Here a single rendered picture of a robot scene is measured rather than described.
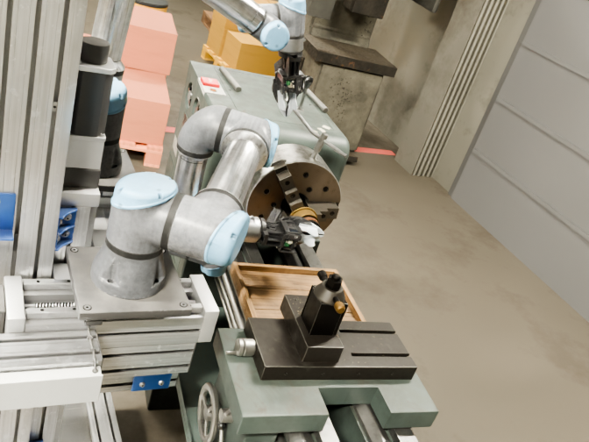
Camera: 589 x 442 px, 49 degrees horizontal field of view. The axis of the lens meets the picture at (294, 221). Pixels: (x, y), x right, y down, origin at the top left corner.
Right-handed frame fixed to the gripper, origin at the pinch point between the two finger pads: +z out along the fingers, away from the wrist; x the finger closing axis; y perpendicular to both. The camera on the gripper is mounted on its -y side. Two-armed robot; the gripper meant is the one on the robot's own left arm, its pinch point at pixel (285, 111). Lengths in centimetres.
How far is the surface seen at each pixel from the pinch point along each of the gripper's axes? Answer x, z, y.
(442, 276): 147, 175, -111
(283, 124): 2.6, 9.1, -10.0
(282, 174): -4.4, 14.0, 14.3
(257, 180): -11.5, 16.6, 11.4
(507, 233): 231, 186, -161
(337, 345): -6, 31, 70
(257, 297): -17, 42, 35
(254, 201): -12.5, 23.4, 12.5
